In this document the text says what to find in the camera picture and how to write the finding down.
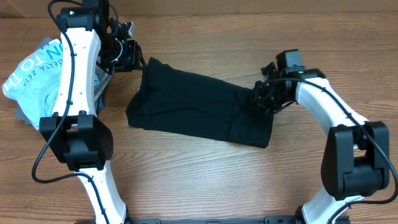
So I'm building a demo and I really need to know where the black t-shirt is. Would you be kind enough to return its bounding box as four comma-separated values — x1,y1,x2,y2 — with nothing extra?
126,58,274,148

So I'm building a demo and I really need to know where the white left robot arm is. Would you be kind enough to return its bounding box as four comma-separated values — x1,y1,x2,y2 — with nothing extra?
39,0,146,223

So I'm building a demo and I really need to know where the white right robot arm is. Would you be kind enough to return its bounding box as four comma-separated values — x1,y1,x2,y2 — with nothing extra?
253,49,397,224

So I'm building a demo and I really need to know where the grey folded garment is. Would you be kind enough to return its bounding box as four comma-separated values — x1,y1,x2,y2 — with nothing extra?
14,36,113,125

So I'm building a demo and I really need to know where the light blue printed t-shirt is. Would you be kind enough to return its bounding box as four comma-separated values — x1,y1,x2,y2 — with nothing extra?
2,38,100,131

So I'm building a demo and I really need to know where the brown cardboard backboard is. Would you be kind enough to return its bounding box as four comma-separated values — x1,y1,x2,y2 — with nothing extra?
0,0,398,19

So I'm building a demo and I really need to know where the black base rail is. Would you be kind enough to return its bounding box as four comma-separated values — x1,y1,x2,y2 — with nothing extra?
74,215,351,224

